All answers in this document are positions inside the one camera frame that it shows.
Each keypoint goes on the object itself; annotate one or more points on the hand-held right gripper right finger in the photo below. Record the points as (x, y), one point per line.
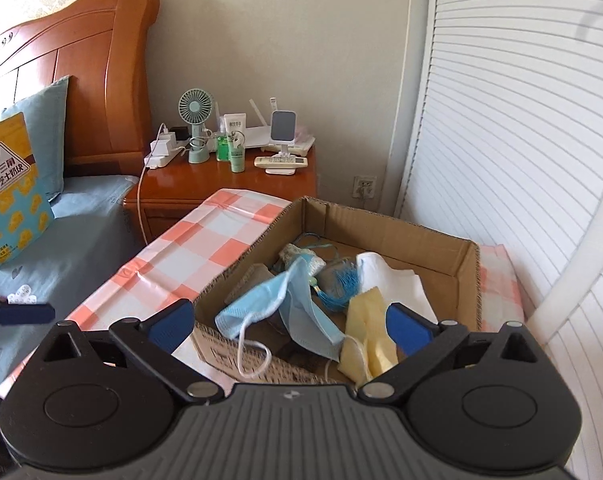
(406, 329)

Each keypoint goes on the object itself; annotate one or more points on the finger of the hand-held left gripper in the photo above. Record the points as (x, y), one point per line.
(26, 314)

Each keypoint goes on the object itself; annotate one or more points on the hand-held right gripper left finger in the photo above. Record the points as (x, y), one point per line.
(174, 324)

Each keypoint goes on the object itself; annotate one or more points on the yellow zigzag-edged cloth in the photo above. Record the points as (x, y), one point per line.
(366, 320)

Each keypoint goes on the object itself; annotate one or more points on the brown cardboard box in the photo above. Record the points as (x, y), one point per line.
(421, 255)

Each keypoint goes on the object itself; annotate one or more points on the blue tassel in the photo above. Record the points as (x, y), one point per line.
(339, 290)

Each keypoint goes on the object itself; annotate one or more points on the plush doll with blue hat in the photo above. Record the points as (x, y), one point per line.
(312, 266)

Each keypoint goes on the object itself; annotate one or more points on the blue face mask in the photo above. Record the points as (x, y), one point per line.
(291, 305)

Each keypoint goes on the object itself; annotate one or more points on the white folded cloth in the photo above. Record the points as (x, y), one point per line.
(396, 280)

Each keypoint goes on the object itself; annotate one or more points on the blue bed sheet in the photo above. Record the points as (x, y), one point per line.
(81, 240)

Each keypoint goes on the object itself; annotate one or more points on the yellow snack bag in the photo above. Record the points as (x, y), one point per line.
(11, 190)

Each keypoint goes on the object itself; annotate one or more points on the wooden nightstand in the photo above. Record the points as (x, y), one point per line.
(206, 185)

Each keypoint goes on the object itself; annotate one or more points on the white power strip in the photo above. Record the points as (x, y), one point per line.
(166, 161)

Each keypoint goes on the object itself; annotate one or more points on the green tube with white cap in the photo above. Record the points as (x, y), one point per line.
(237, 157)

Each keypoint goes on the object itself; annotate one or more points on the white charger plug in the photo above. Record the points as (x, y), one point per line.
(162, 146)

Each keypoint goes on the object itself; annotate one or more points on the green liquid bottle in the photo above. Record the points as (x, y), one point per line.
(222, 147)

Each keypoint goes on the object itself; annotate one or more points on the blue pillow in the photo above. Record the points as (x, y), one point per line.
(49, 125)

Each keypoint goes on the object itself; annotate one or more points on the black charger plug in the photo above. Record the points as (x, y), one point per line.
(180, 133)

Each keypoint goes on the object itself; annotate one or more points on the white remote control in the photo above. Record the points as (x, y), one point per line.
(280, 162)

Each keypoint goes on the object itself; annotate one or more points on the white louvred door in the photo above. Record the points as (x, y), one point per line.
(506, 160)

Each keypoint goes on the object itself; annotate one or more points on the white router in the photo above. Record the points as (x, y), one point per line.
(257, 136)

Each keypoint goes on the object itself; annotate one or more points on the white cream tube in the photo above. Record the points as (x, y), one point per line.
(234, 122)

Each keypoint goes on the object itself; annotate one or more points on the green handheld fan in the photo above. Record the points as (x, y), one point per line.
(195, 107)

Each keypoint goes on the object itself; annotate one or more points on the white stand with grey screen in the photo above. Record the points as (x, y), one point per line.
(283, 126)

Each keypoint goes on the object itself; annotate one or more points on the wooden headboard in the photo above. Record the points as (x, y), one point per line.
(96, 75)

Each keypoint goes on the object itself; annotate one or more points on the white wall socket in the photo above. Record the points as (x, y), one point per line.
(364, 186)

